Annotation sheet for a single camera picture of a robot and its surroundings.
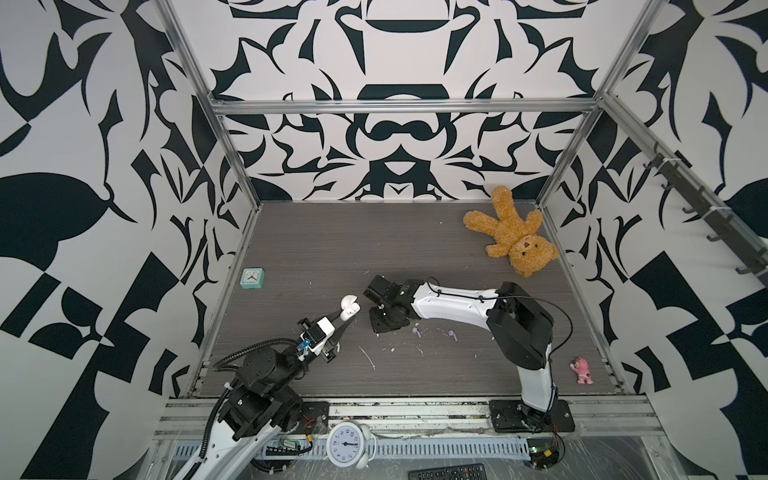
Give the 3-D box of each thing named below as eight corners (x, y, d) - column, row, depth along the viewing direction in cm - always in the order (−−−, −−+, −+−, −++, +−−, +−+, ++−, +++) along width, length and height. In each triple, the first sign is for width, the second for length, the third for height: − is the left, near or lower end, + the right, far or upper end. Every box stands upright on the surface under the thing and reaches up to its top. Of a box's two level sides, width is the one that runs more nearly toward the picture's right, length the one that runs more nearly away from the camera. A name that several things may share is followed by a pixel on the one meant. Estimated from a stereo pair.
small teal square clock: (240, 288, 98) (238, 285, 96) (246, 270, 102) (244, 267, 100) (261, 288, 98) (259, 285, 96) (266, 270, 102) (264, 267, 100)
